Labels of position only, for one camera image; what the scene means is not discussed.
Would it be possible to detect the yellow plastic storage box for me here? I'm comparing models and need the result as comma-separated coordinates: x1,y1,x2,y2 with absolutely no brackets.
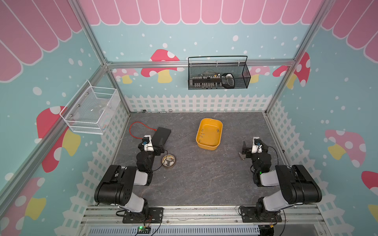
195,118,223,150

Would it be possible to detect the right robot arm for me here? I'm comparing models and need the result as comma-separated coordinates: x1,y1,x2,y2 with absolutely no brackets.
239,138,322,222

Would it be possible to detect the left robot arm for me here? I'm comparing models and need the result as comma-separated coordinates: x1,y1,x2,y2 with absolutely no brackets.
94,144,166,215

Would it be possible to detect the black rectangular box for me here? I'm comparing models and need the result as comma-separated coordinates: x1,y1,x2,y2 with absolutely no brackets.
152,127,171,147

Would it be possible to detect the chrome faucet fitting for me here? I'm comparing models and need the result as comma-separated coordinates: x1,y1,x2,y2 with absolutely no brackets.
238,151,248,160

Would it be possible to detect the round tape roll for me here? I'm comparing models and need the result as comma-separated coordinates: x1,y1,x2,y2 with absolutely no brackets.
162,154,176,168

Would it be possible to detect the black item in basket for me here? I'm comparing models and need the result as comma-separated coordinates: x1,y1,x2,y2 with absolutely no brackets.
221,73,235,89

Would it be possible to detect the green circuit board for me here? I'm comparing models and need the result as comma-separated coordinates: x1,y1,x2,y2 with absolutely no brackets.
137,226,151,234

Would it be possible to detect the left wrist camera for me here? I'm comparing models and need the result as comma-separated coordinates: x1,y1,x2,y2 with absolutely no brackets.
142,135,154,151

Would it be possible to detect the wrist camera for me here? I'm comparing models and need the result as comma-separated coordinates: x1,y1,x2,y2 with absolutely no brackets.
252,137,262,153
142,135,154,151

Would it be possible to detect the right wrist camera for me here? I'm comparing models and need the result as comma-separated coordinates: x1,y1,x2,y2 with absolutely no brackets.
252,137,262,153

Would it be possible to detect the red cable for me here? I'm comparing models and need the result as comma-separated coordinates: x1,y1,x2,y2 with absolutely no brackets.
129,121,158,139

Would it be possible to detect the white wire wall basket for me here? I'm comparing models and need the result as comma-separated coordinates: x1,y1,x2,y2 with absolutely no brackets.
60,81,121,135

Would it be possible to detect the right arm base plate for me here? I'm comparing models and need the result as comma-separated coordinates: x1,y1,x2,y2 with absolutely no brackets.
238,206,282,224

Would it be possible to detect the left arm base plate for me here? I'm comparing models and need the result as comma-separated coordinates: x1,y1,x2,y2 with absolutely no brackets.
122,207,164,224

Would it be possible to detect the aluminium front rail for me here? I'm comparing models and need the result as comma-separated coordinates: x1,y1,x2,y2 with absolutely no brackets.
79,205,325,226

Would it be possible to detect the black wire wall basket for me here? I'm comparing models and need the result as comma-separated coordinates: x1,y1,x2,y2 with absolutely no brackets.
188,56,251,90

